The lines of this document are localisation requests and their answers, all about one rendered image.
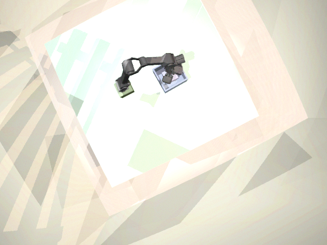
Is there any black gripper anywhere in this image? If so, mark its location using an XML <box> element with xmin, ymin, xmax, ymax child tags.
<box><xmin>162</xmin><ymin>66</ymin><xmax>174</xmax><ymax>84</ymax></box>

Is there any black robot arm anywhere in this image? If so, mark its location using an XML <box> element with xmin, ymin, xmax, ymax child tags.
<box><xmin>115</xmin><ymin>53</ymin><xmax>185</xmax><ymax>93</ymax></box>

